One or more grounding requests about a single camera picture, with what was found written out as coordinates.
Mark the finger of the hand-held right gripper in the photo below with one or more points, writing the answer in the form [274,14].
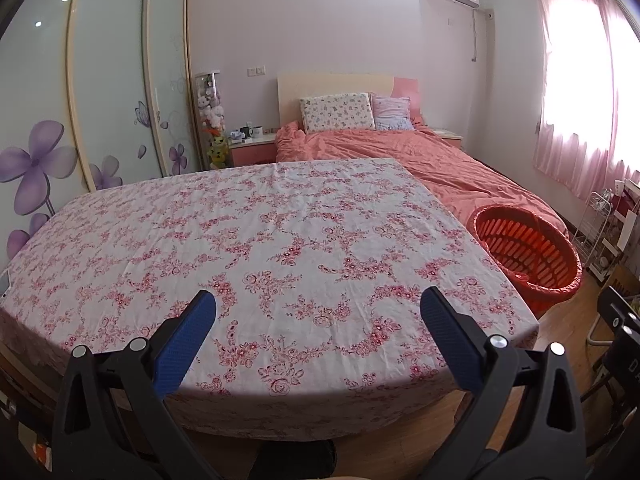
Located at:
[620,330]

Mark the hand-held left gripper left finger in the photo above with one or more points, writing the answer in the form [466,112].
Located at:
[185,345]

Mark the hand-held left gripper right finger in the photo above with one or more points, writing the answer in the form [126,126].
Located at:
[450,340]

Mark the orange plastic basket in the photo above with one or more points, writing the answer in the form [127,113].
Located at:
[520,247]

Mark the cardboard box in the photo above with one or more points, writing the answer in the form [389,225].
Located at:
[622,275]

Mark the pink floral tablecloth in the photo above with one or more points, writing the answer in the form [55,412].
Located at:
[250,260]

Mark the coral duvet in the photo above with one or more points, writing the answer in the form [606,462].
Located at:
[425,160]

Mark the pink curtain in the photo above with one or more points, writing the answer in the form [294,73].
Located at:
[575,150]

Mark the pink nightstand with mugs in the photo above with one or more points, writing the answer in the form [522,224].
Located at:
[250,152]

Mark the white mug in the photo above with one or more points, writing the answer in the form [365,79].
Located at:
[256,131]

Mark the clear tube of plush toys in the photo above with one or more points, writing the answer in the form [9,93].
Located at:
[212,120]

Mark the pink striped pillow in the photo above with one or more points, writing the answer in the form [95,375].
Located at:
[392,110]

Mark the floral print pillow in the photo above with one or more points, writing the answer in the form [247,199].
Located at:
[337,112]

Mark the wardrobe with flower doors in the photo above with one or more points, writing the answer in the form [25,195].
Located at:
[100,85]

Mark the cream pink headboard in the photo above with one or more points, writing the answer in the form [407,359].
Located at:
[330,85]

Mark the air conditioner pipe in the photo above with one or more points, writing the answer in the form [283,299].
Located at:
[474,35]

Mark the white metal frame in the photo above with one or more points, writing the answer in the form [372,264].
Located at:
[592,337]

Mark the wall socket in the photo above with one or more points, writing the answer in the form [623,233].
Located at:
[256,70]

